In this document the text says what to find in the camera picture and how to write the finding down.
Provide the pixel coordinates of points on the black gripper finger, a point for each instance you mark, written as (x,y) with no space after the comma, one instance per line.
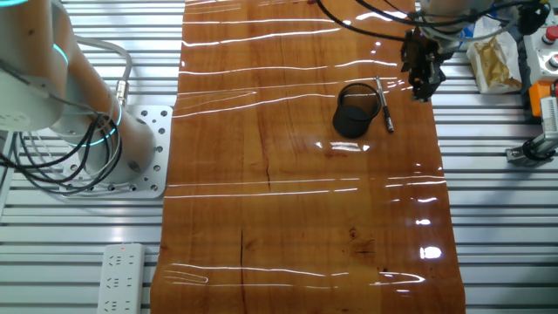
(416,83)
(431,89)

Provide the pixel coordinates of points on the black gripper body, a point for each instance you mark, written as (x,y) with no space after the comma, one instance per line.
(418,54)

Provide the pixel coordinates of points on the black and silver pen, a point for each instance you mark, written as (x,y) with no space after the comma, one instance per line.
(385,109)

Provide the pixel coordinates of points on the black mesh pen holder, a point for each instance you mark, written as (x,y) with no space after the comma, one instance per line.
(351,124)

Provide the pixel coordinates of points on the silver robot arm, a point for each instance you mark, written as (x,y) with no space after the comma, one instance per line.
(39,87)

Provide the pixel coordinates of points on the orange box with red button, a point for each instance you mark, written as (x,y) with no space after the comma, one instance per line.
(540,98)

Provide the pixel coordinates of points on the grey box with red button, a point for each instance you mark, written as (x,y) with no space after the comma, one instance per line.
(540,41)
(545,70)

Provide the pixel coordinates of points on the white power strip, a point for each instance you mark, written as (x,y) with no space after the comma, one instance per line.
(122,279)

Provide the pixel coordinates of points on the silver depth camera with label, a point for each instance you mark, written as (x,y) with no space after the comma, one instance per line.
(550,118)

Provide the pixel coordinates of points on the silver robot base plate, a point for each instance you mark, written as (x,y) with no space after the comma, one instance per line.
(152,174)

